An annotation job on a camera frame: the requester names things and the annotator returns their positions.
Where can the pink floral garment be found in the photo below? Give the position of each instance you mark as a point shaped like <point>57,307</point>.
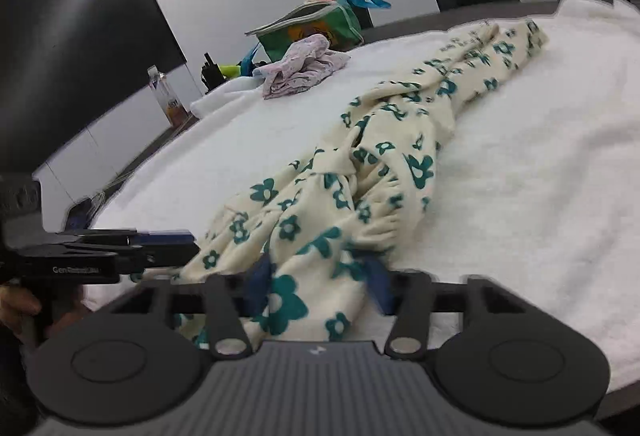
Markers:
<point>305,51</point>

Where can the lilac garment with blue trim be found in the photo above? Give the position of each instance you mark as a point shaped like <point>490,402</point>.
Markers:
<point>300,78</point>

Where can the black wall screen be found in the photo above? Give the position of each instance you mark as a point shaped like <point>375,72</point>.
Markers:
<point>75,66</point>

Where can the tea bottle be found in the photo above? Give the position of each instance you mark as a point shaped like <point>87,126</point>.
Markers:
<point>166,96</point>

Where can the white terry blanket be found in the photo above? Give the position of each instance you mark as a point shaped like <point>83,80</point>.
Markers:
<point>525,166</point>

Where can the black walkie-talkie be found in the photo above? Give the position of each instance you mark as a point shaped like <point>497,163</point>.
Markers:
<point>211,72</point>

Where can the person's left hand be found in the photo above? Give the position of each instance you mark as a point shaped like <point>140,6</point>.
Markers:
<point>15,308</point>

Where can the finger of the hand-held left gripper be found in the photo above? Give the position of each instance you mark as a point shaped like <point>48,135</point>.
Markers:
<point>165,238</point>
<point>160,256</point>

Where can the cream green floral garment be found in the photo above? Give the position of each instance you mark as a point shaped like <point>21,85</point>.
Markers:
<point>390,126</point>

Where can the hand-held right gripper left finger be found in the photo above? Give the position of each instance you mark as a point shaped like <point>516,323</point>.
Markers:
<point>260,281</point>

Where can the yellow-green cloth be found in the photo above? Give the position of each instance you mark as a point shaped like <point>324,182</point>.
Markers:
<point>231,68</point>

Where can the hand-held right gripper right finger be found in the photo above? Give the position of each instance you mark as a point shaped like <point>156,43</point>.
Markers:
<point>380,286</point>

